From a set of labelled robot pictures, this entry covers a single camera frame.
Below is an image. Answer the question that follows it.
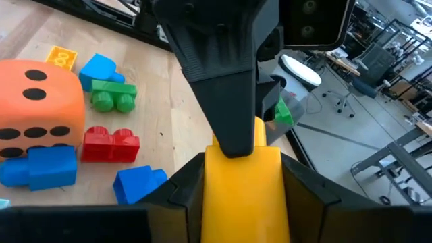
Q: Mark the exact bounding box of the yellow toy block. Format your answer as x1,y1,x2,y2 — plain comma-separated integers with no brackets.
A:
200,116,292,243

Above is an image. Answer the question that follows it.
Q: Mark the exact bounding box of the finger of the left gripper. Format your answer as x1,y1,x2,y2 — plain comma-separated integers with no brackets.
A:
151,0,281,159
255,72,283,123

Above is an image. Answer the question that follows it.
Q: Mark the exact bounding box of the yellow flat toy plate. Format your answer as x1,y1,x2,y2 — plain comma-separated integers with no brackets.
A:
45,45,79,72

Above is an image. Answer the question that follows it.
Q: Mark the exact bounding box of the grey metal frame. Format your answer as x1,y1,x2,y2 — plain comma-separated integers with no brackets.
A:
350,138,432,207

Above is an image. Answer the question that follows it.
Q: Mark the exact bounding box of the office chair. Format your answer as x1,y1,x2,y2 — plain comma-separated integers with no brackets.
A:
320,76,379,119

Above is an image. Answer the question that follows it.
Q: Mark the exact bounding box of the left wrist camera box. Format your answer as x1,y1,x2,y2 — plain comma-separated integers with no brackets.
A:
279,0,357,52

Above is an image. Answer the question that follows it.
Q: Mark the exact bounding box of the cluttered workbench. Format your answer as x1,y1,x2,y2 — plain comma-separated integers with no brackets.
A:
323,18,432,112

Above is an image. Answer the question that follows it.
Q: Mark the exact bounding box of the green toy block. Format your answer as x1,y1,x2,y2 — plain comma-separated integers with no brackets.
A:
89,79,138,114
273,97,295,126

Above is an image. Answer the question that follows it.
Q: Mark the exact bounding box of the blue toy block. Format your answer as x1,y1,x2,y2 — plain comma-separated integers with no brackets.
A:
112,165,169,206
0,145,78,192
78,53,126,92

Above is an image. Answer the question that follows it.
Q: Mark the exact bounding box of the clear smoky plastic container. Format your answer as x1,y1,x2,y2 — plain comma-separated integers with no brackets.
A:
265,86,306,144

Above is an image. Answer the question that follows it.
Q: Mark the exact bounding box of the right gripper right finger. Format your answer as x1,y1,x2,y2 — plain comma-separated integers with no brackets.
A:
281,152,373,243

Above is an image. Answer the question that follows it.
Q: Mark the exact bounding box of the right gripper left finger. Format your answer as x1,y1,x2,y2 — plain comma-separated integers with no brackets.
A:
137,151,208,243

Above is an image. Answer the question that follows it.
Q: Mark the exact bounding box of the orange foam die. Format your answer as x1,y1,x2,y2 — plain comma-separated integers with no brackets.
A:
0,59,86,161

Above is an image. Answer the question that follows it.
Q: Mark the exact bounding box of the red toy block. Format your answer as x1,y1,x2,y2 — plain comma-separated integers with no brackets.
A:
80,125,141,164

